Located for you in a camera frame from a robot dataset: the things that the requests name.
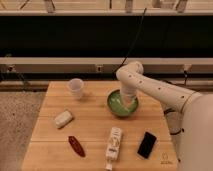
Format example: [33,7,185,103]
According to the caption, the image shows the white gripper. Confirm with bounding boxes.
[120,87,137,108]

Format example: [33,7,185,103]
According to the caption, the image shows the green ceramic bowl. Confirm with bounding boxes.
[107,89,139,118]

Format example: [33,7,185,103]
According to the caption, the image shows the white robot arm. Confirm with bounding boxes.
[116,61,213,171]

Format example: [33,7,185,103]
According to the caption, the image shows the black smartphone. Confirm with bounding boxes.
[137,132,157,159]

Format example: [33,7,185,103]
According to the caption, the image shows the clear plastic cup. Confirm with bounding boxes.
[68,78,84,100]

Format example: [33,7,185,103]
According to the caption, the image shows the white lotion tube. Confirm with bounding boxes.
[105,127,122,171]

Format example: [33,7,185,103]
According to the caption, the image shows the white soap bar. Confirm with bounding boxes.
[54,111,73,129]

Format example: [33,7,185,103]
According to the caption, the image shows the dark red chili pepper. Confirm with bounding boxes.
[68,136,86,157]

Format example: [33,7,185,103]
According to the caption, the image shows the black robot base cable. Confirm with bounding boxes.
[163,107,185,136]

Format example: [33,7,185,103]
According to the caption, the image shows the black hanging cable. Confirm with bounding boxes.
[111,7,148,74]

